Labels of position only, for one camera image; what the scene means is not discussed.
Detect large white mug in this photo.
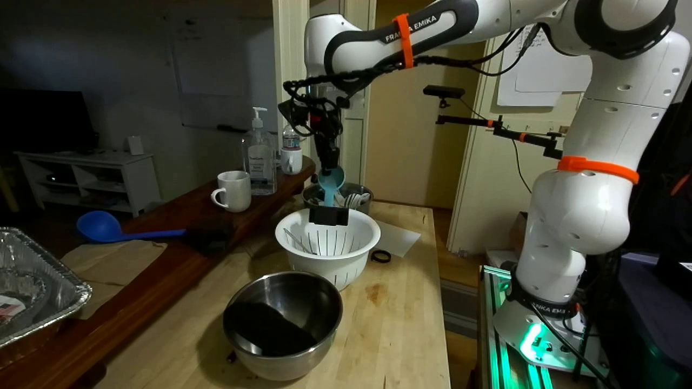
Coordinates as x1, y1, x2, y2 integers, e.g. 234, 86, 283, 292
210, 170, 252, 213

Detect wooden door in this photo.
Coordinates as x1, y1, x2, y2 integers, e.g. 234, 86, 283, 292
364, 0, 488, 210

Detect dark television screen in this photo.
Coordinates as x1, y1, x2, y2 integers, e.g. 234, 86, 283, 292
0, 88, 99, 153

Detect clear pump sanitizer bottle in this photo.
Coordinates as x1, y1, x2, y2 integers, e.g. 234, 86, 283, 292
241, 106, 278, 196

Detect papers on wall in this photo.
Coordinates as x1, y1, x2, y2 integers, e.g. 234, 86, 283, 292
496, 24, 594, 108

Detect blue measuring spoon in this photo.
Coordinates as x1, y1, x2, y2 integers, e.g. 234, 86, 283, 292
318, 166, 346, 209

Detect black item in steel bowl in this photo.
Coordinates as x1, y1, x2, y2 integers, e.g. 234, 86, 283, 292
224, 301, 318, 358

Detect small white mug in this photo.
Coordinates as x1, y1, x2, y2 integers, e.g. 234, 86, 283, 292
280, 148, 304, 176

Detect white paper sheet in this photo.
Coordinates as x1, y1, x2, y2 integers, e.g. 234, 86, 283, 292
373, 220, 422, 258

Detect bunch of white utensils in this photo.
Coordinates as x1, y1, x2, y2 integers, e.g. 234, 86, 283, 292
334, 191, 372, 210

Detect black cable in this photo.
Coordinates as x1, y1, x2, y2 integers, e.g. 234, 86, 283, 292
529, 300, 614, 388

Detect small steel bowl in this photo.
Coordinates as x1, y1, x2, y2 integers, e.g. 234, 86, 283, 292
302, 182, 374, 215

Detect white plastic colander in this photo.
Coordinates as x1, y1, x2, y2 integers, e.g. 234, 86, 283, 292
275, 207, 381, 291

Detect aluminium foil tray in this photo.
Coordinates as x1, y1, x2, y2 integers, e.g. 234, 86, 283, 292
0, 226, 93, 350

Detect large steel mixing bowl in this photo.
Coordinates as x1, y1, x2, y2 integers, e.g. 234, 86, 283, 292
222, 271, 344, 382

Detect metal wire utensil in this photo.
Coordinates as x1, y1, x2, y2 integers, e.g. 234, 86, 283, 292
283, 227, 317, 255

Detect brown paper sheet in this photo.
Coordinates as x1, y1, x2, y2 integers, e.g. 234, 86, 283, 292
58, 239, 169, 320

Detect white low shelf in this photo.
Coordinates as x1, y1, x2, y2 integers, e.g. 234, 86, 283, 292
15, 150, 162, 218

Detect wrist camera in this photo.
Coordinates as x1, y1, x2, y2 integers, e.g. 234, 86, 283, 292
278, 99, 310, 131

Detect camera on mount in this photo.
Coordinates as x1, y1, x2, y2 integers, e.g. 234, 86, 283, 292
422, 84, 566, 160

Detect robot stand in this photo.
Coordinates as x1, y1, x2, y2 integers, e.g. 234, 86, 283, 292
478, 250, 618, 389

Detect whiteboard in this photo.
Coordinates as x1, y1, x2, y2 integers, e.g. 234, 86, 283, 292
172, 24, 277, 132

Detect blue ladle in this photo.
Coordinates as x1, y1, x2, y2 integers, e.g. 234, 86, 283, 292
76, 210, 187, 244

